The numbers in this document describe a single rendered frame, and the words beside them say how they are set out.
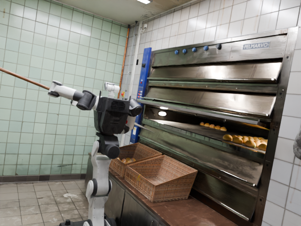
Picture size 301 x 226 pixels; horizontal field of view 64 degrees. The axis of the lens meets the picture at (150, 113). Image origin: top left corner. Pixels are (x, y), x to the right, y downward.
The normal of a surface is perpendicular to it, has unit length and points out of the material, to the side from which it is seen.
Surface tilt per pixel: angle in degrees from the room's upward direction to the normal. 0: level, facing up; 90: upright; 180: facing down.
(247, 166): 70
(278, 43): 90
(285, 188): 90
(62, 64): 90
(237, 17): 90
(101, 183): 60
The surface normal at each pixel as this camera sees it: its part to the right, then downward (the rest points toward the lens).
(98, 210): 0.55, -0.15
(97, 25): 0.52, 0.13
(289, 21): -0.84, -0.11
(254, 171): -0.73, -0.44
